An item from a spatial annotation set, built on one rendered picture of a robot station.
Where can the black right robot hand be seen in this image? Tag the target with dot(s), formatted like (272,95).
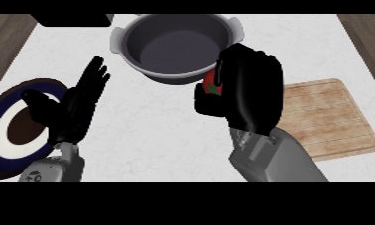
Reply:
(251,87)

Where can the black appliance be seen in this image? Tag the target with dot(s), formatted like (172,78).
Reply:
(73,20)

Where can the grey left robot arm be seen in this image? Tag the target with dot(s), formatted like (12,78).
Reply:
(56,166)

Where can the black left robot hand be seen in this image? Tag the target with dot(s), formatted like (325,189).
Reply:
(73,110)

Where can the blue and white plate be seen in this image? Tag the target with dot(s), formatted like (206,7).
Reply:
(22,130)

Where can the red tomato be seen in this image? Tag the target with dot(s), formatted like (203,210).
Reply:
(213,85)

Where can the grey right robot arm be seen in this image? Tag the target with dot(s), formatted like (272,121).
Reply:
(276,159)

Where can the dark grey pot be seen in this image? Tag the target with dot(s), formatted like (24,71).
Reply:
(178,47)

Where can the wooden cutting board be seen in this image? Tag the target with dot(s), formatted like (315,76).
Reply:
(325,118)

